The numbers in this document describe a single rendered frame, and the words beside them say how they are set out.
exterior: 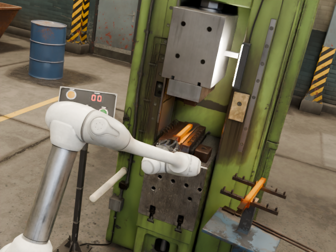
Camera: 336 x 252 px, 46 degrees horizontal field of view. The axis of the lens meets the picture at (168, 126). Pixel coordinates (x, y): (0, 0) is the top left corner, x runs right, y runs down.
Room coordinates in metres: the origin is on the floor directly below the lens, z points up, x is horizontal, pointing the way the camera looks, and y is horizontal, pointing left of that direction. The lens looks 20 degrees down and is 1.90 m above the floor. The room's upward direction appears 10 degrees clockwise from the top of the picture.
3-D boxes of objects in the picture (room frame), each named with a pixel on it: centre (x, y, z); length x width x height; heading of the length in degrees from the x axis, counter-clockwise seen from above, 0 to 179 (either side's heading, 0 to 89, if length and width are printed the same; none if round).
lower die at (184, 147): (2.42, -0.11, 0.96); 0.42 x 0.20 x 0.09; 164
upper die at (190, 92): (2.42, -0.11, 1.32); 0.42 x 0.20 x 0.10; 164
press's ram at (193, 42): (2.41, -0.15, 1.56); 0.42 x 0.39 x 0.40; 164
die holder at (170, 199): (2.42, -0.17, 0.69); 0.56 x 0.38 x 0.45; 164
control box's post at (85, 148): (2.30, 0.50, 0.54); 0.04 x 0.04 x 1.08; 74
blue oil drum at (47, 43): (6.59, 2.24, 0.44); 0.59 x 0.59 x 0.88
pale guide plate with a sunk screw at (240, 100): (2.26, -0.39, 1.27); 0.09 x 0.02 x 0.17; 74
